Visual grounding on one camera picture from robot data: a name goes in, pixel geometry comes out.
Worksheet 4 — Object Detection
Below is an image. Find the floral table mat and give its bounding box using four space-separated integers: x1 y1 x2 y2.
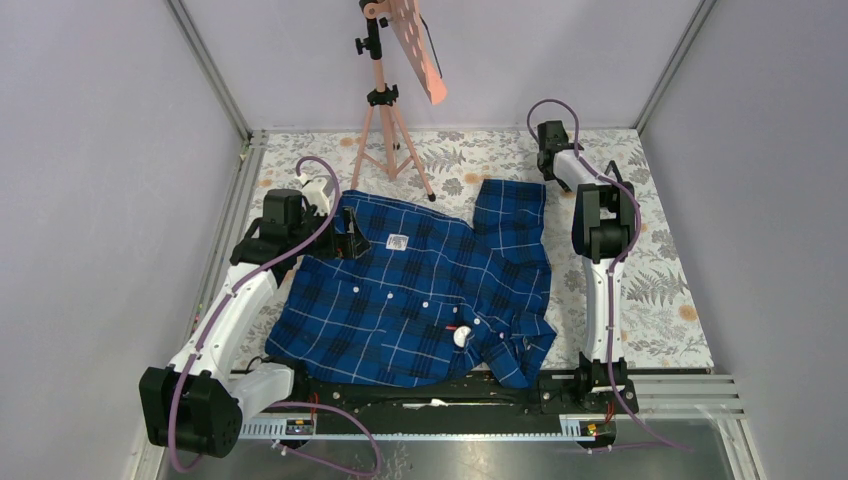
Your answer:
239 129 713 370

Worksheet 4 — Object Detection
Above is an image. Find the grey slotted cable duct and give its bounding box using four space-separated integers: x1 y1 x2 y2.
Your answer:
239 410 596 442

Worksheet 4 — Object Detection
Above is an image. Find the black jewelry box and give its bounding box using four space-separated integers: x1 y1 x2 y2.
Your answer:
604 160 623 184

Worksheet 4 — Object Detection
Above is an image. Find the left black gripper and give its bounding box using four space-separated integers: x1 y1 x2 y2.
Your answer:
290 205 370 259

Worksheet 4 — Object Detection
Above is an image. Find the pink tripod stand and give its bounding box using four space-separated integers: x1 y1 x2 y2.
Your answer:
351 1 437 202

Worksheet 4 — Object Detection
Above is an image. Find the pink perforated board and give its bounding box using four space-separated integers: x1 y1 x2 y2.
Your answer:
388 0 448 105

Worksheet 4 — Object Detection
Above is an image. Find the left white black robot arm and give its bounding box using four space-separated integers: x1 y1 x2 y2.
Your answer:
139 187 370 458

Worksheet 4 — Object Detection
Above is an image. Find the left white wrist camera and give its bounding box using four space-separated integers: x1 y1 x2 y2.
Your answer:
298 173 334 215

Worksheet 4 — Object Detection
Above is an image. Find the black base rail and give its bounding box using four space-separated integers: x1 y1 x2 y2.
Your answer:
290 370 639 434

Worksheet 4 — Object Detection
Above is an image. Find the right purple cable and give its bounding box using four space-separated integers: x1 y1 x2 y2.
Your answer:
526 99 696 455

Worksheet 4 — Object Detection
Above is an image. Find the purple cable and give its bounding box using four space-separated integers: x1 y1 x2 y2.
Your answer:
526 99 696 455
166 156 384 480

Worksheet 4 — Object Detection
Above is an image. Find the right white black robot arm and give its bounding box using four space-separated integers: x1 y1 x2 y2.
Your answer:
536 121 638 412

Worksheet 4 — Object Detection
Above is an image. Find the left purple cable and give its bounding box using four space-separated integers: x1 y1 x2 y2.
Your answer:
166 156 384 480

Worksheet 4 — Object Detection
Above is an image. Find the blue plaid shirt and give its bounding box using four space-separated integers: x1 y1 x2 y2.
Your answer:
264 179 556 389

